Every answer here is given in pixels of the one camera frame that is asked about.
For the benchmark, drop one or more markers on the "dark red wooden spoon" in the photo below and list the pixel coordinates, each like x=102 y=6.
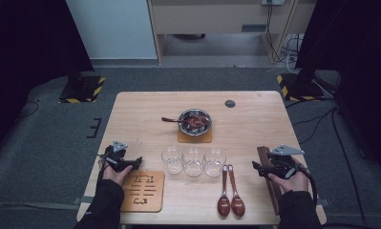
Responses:
x=238 y=206
x=170 y=120
x=223 y=206

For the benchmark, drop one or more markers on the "person's left hand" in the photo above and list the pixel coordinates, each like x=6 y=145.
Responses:
x=113 y=176

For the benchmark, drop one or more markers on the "striped black stand base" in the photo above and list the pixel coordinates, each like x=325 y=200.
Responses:
x=83 y=90
x=301 y=92

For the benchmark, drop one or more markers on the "carved wooden coaster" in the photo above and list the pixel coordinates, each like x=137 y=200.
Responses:
x=156 y=205
x=204 y=139

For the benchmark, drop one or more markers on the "grey tape piece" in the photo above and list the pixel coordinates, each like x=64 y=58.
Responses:
x=80 y=200
x=324 y=202

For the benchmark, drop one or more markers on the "clear drinking glass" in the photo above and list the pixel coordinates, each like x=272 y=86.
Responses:
x=194 y=165
x=215 y=165
x=172 y=162

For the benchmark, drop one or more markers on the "beige wooden desk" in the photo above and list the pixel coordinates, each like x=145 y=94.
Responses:
x=210 y=19

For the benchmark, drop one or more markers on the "black floor tape mark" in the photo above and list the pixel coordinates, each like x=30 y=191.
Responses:
x=95 y=128

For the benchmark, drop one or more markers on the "person's right hand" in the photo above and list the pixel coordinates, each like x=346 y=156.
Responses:
x=294 y=184

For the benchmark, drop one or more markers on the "black curtain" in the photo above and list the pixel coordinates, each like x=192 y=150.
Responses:
x=25 y=47
x=363 y=47

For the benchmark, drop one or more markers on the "white cabinet panel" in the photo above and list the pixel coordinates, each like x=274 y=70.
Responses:
x=115 y=28

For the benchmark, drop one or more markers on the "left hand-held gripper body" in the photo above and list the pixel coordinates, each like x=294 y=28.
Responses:
x=115 y=156

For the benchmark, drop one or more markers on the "bundle of brown chopsticks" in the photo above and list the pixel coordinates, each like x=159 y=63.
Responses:
x=275 y=197

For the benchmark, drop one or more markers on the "shiny steel bowl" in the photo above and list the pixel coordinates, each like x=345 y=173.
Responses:
x=186 y=127

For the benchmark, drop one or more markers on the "grey round table grommet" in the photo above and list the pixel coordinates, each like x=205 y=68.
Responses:
x=230 y=103

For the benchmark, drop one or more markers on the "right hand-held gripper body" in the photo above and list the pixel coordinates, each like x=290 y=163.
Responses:
x=283 y=162

